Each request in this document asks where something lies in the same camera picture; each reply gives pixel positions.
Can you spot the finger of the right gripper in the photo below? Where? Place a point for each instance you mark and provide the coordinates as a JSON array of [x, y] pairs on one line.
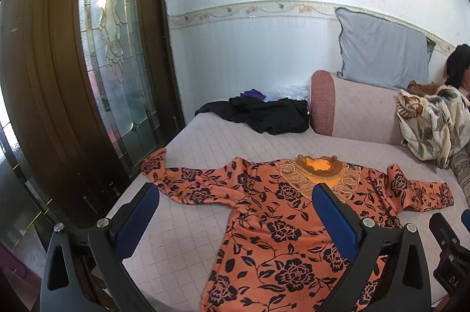
[[465, 216]]

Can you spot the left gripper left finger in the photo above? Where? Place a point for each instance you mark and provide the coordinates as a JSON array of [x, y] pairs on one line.
[[84, 267]]

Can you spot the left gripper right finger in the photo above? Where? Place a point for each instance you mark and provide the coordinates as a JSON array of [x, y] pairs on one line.
[[404, 283]]

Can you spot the orange black floral blouse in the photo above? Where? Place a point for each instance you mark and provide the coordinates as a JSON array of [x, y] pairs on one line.
[[276, 254]]

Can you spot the patterned beige cushion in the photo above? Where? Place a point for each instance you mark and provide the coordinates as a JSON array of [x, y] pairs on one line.
[[460, 164]]

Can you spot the cream floral blanket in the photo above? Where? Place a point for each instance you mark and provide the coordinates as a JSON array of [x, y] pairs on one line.
[[434, 127]]

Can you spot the pink quilted bolster cushion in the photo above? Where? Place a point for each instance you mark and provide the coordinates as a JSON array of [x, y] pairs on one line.
[[350, 110]]

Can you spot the wooden stained glass door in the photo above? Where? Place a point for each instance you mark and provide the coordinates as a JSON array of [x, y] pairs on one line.
[[87, 93]]

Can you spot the black garment pile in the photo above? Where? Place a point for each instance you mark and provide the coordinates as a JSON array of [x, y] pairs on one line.
[[275, 117]]

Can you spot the grey blue pillow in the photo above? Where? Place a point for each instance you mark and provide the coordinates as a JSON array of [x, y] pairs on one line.
[[380, 52]]

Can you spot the purple cloth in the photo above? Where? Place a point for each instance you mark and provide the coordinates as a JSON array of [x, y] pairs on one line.
[[253, 93]]

